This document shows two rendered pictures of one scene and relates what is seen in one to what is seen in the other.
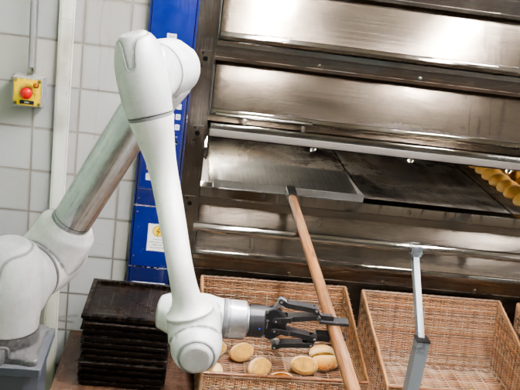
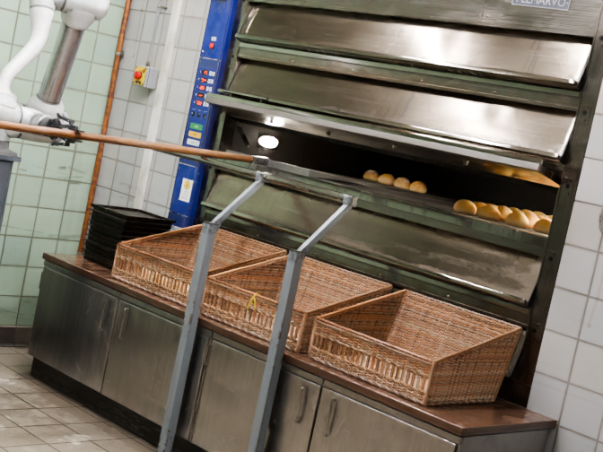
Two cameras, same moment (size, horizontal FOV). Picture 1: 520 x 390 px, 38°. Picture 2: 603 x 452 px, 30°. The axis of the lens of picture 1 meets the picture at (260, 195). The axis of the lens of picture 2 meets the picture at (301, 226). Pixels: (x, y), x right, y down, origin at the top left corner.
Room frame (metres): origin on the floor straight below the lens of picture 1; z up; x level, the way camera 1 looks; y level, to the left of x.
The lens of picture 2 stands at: (-0.41, -4.06, 1.39)
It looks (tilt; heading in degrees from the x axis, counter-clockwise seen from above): 5 degrees down; 50
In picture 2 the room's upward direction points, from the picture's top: 12 degrees clockwise
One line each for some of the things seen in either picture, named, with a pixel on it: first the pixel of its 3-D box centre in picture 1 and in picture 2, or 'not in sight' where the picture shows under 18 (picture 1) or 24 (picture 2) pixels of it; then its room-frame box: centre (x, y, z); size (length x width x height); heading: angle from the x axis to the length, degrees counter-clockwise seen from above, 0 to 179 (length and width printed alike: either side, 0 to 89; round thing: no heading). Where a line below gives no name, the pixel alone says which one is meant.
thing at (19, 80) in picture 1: (29, 90); (144, 76); (2.45, 0.81, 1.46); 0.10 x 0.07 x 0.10; 97
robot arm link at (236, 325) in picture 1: (235, 319); (43, 126); (1.58, 0.02, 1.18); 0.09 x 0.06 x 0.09; 6
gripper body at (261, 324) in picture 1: (266, 322); (53, 128); (1.59, -0.06, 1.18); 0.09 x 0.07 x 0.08; 96
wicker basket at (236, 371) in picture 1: (277, 343); (198, 263); (2.33, -0.13, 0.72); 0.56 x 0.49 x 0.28; 98
